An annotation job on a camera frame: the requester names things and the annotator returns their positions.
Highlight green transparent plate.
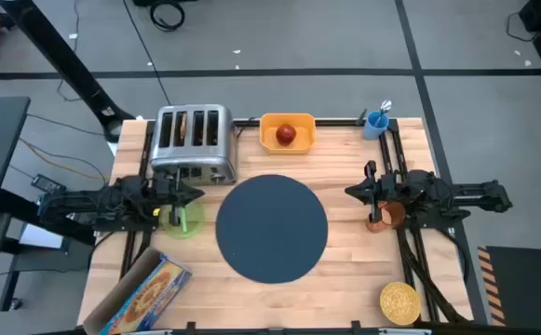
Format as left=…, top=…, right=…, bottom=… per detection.
left=160, top=197, right=206, bottom=240

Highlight black power adapter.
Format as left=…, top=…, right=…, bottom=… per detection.
left=31, top=173, right=66, bottom=194

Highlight blue patterned bowl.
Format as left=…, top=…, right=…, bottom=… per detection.
left=379, top=281, right=422, bottom=327

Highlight black stand pole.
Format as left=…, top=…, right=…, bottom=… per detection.
left=0, top=0, right=137, bottom=143

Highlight silver four-slot toaster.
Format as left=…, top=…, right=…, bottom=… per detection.
left=150, top=103, right=238, bottom=186

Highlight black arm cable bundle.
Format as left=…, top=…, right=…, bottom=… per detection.
left=398, top=226, right=469, bottom=325

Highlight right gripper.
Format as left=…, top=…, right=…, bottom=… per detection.
left=344, top=161, right=407, bottom=223

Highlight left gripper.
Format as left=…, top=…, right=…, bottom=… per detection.
left=152, top=167, right=206, bottom=227

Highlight round dark woven placemat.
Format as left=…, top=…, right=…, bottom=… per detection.
left=215, top=174, right=330, bottom=285

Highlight yellow plastic bin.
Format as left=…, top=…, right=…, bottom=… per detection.
left=259, top=113, right=318, bottom=155

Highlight red apple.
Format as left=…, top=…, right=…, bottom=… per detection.
left=276, top=123, right=298, bottom=146

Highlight yellow floor cable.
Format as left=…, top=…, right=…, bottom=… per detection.
left=18, top=137, right=109, bottom=181

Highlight white paper sheet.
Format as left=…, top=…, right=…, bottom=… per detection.
left=18, top=223, right=65, bottom=250

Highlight coiled black cable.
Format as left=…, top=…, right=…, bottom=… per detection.
left=149, top=0, right=186, bottom=33

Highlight black table frame rails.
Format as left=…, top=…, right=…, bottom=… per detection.
left=118, top=118, right=471, bottom=335

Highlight blue plastic cup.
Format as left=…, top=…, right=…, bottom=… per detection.
left=361, top=110, right=390, bottom=141

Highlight black hazard-striped mat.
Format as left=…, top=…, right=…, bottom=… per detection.
left=478, top=245, right=541, bottom=329

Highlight orange faceted tumbler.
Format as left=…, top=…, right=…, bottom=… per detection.
left=365, top=200, right=407, bottom=234

